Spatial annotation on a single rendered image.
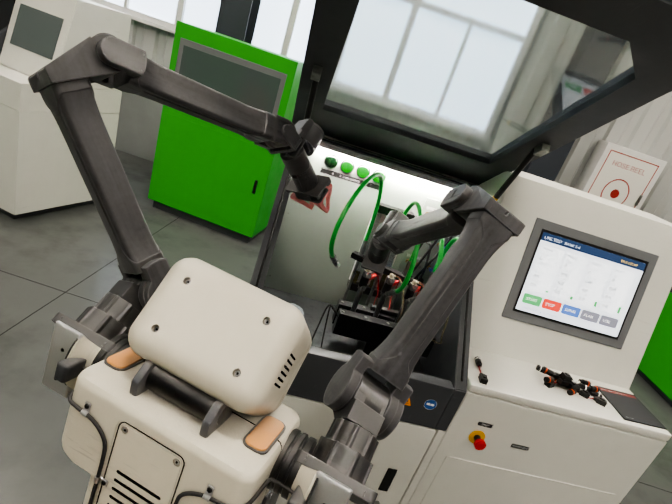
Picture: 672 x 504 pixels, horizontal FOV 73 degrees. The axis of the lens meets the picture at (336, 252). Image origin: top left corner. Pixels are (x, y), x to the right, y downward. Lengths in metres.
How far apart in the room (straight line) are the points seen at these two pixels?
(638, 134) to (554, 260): 4.31
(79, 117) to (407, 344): 0.59
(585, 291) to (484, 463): 0.67
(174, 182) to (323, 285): 2.76
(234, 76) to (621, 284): 3.15
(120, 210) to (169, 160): 3.54
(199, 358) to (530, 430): 1.22
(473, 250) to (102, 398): 0.56
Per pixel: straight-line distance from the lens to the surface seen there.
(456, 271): 0.72
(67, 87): 0.79
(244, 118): 0.96
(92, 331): 0.78
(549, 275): 1.68
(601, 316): 1.82
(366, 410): 0.69
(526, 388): 1.58
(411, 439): 1.53
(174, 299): 0.63
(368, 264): 1.30
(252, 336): 0.58
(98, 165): 0.79
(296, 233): 1.71
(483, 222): 0.74
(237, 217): 4.13
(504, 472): 1.72
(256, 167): 3.97
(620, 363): 1.93
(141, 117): 5.92
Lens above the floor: 1.68
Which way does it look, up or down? 21 degrees down
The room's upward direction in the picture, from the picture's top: 19 degrees clockwise
